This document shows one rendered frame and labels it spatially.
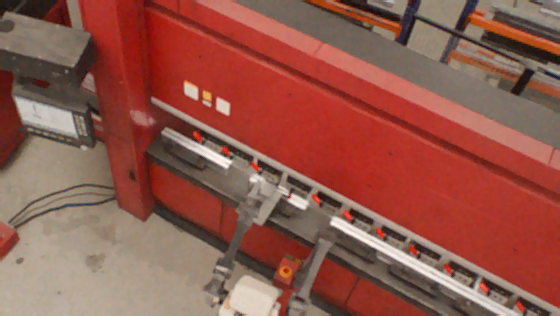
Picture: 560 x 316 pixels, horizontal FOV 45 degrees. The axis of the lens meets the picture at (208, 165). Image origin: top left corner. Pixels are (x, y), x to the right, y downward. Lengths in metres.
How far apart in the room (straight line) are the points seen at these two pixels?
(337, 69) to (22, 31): 1.66
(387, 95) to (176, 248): 2.49
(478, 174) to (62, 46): 2.11
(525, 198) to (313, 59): 1.11
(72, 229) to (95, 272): 0.40
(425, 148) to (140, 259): 2.52
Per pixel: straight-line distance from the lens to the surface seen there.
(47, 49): 3.61
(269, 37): 3.15
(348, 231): 4.14
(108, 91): 3.96
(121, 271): 5.01
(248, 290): 3.44
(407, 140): 3.24
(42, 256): 5.15
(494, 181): 3.25
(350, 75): 3.06
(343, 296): 4.58
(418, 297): 4.18
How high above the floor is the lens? 4.58
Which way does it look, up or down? 58 degrees down
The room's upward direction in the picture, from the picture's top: 2 degrees clockwise
